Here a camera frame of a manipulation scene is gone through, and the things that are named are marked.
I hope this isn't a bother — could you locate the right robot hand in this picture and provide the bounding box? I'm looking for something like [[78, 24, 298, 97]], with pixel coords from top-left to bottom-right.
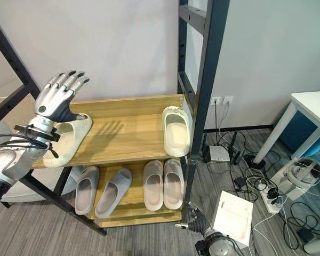
[[174, 202, 213, 232]]

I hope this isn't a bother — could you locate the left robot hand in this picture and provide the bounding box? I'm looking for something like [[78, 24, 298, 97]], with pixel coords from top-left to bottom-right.
[[34, 70, 91, 124]]

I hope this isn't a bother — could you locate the wooden shoe rack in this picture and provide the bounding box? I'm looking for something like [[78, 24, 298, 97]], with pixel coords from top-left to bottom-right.
[[31, 93, 193, 228]]

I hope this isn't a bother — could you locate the white cardboard box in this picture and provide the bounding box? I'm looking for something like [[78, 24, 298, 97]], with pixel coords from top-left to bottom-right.
[[212, 190, 254, 251]]

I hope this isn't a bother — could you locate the beige slipper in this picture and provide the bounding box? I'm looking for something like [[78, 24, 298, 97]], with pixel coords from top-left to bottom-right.
[[163, 158, 185, 210], [143, 159, 165, 211]]

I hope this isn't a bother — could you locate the cream slipper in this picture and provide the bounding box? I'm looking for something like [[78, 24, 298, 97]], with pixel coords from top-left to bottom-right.
[[42, 113, 93, 168], [161, 106, 190, 156]]

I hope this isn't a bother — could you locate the white router box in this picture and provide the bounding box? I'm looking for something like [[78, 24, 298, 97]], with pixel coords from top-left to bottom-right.
[[208, 145, 231, 163]]

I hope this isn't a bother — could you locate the white power strip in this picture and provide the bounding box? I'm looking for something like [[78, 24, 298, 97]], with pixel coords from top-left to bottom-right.
[[258, 183, 283, 214]]

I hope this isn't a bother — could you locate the black round table base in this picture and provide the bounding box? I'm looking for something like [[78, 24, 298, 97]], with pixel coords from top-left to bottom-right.
[[242, 154, 267, 170]]

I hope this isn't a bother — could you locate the black upright device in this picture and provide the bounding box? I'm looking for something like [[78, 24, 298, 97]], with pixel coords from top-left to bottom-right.
[[228, 131, 242, 164]]

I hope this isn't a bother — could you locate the grey slipper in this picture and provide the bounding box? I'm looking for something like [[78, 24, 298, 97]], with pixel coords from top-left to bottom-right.
[[74, 165, 100, 215], [94, 168, 133, 219]]

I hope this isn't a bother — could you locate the white headset stand box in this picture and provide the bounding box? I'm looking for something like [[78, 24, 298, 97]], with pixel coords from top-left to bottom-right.
[[270, 162, 314, 201]]

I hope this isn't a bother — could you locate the white VR headset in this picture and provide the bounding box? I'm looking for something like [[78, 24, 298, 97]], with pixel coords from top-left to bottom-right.
[[287, 156, 320, 187]]

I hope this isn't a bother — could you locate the blue cabinet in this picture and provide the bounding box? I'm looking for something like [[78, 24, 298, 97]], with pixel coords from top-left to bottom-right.
[[278, 109, 320, 157]]

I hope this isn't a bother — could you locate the white table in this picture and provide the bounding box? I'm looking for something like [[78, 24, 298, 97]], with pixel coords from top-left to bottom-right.
[[253, 90, 320, 164]]

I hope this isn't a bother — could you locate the black metal frame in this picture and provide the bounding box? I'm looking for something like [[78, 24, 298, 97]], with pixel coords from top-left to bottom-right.
[[0, 9, 108, 236]]

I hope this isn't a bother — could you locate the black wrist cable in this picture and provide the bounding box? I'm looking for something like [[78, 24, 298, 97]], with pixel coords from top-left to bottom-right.
[[0, 124, 60, 159]]

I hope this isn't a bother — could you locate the white floor cable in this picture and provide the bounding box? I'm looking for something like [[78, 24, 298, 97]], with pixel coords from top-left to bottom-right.
[[252, 196, 305, 256]]

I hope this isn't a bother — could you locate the black floor cable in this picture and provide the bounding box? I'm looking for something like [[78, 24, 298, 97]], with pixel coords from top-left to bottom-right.
[[282, 198, 320, 250]]

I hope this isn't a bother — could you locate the dark metal frame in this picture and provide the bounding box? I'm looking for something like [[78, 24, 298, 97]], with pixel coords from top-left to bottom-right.
[[177, 0, 230, 222]]

